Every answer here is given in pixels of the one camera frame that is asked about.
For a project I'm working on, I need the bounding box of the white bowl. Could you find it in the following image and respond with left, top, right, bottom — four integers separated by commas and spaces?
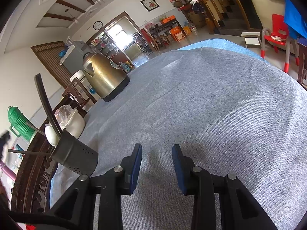
45, 110, 85, 139

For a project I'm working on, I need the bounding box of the white step stool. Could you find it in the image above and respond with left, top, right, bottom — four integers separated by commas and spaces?
241, 32, 261, 48

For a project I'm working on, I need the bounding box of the grey refrigerator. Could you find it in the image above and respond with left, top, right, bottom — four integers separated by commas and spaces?
60, 41, 92, 74

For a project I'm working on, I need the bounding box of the steel electric kettle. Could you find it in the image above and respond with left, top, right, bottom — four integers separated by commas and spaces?
82, 52, 130, 102

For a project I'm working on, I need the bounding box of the clear plastic bag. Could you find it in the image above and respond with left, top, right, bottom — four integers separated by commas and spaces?
55, 105, 77, 130

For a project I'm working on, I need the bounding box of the grey tablecloth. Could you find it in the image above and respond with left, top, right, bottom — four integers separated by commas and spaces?
80, 48, 306, 229

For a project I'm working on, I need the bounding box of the dark wooden bench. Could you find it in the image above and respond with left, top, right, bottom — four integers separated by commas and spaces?
11, 96, 87, 213

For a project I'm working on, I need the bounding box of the green thermos jug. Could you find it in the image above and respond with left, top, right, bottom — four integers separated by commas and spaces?
7, 106, 35, 143

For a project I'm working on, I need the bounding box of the framed wall picture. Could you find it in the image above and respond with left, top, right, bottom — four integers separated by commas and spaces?
141, 0, 159, 12

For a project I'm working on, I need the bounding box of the grey metal utensil holder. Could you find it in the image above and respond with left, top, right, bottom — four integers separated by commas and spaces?
50, 130, 98, 176

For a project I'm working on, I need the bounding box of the red plastic chair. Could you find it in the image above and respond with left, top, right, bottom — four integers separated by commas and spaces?
260, 14, 300, 73

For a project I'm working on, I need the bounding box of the white plastic spoon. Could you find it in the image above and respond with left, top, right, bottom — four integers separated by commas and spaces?
44, 125, 60, 147

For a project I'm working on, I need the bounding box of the round wall clock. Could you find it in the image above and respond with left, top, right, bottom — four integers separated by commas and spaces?
93, 21, 103, 31

